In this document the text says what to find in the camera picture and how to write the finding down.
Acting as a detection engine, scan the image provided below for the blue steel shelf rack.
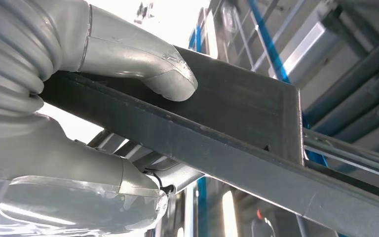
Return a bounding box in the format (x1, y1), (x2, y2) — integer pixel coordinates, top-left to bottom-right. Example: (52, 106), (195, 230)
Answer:
(188, 0), (329, 237)

